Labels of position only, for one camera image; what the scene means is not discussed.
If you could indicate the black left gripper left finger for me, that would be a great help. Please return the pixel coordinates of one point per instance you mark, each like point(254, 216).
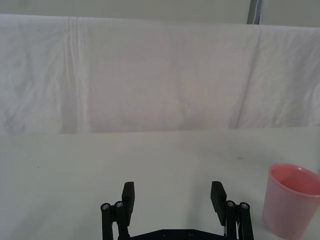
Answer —
point(128, 200)

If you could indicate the white table cloth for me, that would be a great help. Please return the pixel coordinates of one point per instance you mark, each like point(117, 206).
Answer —
point(75, 175)

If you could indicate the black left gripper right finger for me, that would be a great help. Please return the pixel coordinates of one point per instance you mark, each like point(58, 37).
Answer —
point(218, 200)

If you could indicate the wrinkled white hanging sheet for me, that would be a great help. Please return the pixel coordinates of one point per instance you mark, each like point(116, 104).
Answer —
point(150, 75)

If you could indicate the pale white curtain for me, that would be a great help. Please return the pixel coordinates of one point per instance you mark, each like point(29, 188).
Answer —
point(125, 7)

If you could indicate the grey striped post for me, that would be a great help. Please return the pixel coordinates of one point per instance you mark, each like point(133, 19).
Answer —
point(255, 12)

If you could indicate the pink plastic cup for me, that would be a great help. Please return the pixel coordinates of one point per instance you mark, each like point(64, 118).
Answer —
point(287, 205)

